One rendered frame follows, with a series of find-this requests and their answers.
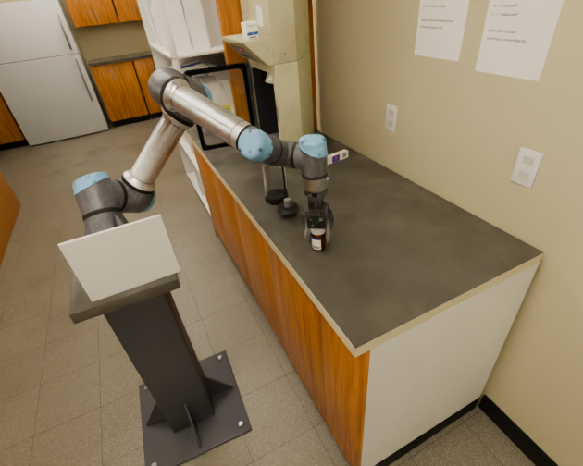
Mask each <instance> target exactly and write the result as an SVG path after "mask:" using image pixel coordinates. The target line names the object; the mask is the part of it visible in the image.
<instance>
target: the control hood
mask: <svg viewBox="0 0 583 466"><path fill-rule="evenodd" d="M258 37H259V38H256V39H251V40H245V39H243V37H242V34H236V35H230V36H223V37H222V38H221V39H222V40H223V41H224V42H225V43H227V44H228V45H229V46H230V45H234V46H237V47H241V48H243V49H244V50H245V51H246V52H247V53H249V54H250V55H251V56H252V57H253V58H254V59H255V60H257V61H258V63H261V64H264V65H267V66H273V64H274V62H273V53H272V43H271V39H270V38H267V37H262V36H258ZM230 47H231V46H230ZM231 48H232V47H231ZM232 49H233V48H232ZM233 50H235V49H233ZM235 51H236V50H235ZM236 52H237V51H236ZM237 53H238V52H237ZM238 54H239V53H238ZM239 55H240V54H239ZM242 57H243V56H242ZM257 61H255V62H257Z"/></svg>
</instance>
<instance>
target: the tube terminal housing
mask: <svg viewBox="0 0 583 466"><path fill-rule="evenodd" d="M240 2H241V9H242V21H243V22H245V21H256V22H257V16H256V8H255V4H261V8H262V17H263V25H264V27H258V24H257V29H258V36H262V37H267V38H270V39H271V43H272V53H273V62H274V64H273V66H267V65H264V64H261V63H258V62H255V61H253V60H250V59H248V61H249V63H251V69H252V68H253V67H255V68H258V69H261V70H263V71H265V72H268V73H270V74H271V75H272V77H273V83H274V93H275V101H276V107H277V108H278V109H279V122H278V127H279V132H278V134H279V138H280V139H281V140H284V141H298V142H299V140H300V139H301V138H302V137H303V136H304V135H307V134H314V120H313V100H312V81H311V60H310V41H309V21H308V1H307V0H240Z"/></svg>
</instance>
